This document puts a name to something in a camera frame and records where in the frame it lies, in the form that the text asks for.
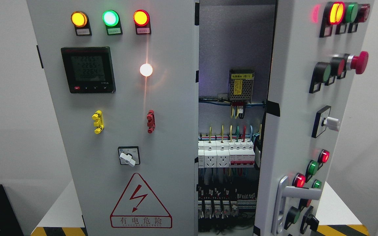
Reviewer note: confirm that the grey cabinet door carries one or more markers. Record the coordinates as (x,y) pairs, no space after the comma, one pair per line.
(167,156)
(308,72)

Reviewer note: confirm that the white socket breaker row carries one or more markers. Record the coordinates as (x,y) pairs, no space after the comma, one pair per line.
(226,153)

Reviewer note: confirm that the green indicator lamp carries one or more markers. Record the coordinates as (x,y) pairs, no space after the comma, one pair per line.
(112,22)

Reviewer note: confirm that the red emergency stop button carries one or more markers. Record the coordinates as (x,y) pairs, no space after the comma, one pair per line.
(357,62)

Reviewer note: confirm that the silver door handle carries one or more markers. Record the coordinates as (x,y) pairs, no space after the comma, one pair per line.
(283,217)

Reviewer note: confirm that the red terminal post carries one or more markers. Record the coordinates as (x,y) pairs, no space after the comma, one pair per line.
(151,122)

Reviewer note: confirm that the black relay terminal row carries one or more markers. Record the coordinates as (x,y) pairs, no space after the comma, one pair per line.
(218,201)

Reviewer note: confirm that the white glowing indicator lamp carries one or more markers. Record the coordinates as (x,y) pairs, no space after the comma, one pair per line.
(146,69)

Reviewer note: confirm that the white rotary selector switch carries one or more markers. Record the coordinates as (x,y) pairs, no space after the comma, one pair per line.
(129,155)

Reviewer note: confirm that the red indicator lamp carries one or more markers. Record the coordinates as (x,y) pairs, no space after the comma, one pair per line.
(142,22)

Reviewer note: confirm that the yellow indicator lamp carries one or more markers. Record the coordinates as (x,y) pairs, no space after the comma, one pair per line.
(81,23)

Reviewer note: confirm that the metal mesh power supply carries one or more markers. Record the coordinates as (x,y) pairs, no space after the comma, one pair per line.
(240,84)

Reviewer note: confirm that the white selector switch right door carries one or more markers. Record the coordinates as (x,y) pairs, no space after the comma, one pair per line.
(324,121)

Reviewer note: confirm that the yellow terminal post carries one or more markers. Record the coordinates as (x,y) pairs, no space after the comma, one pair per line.
(98,122)

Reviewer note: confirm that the red electric hazard sticker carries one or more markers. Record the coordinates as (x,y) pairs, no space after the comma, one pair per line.
(139,206)

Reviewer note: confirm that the black digital power meter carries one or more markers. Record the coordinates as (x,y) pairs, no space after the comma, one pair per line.
(89,69)

